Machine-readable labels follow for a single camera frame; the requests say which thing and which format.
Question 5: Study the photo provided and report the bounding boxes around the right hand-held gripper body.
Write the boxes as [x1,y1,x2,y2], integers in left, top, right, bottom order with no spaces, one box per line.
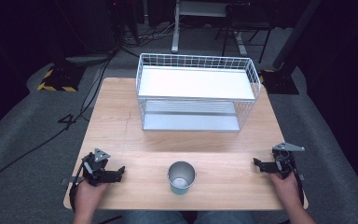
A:
[271,142,306,180]

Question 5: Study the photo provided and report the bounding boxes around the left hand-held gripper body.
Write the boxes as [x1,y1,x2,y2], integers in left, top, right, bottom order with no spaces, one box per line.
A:
[81,147,112,188]

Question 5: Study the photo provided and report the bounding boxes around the metal cup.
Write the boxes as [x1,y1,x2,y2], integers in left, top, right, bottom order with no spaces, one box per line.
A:
[167,161,197,196]

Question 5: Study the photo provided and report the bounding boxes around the white wire shelf rack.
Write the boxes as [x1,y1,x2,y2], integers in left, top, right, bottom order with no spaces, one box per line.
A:
[135,52,262,133]

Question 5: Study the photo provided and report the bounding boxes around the person's left hand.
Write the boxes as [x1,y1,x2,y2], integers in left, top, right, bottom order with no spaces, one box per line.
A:
[75,179,110,215]

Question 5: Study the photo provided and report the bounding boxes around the black stand base striped tape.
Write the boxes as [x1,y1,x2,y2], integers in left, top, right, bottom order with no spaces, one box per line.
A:
[36,60,87,92]
[259,68,300,95]

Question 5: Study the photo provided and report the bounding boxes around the person's legs in jeans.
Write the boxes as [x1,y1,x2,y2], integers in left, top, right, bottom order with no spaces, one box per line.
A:
[122,210,257,224]

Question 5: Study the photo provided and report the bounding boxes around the black chair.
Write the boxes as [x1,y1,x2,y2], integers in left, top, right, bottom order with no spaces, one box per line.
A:
[213,3,276,64]

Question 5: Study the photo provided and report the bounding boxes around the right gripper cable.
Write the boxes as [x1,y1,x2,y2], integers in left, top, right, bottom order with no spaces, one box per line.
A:
[287,160,306,208]

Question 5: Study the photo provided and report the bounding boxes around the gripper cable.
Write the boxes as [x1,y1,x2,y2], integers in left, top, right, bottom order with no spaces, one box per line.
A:
[287,160,306,208]
[68,161,90,213]

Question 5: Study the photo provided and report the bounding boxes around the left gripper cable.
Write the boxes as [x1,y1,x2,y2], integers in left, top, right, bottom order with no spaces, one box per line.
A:
[68,161,90,213]

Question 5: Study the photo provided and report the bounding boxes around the black cable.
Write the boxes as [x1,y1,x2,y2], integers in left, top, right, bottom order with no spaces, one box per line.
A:
[0,50,119,192]

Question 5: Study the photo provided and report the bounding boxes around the bundle of floor cables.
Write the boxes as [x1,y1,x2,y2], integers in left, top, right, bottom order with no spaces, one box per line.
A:
[117,18,185,59]

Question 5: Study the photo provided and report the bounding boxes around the white desk frame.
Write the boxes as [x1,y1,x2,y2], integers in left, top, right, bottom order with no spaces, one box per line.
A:
[171,0,249,57]

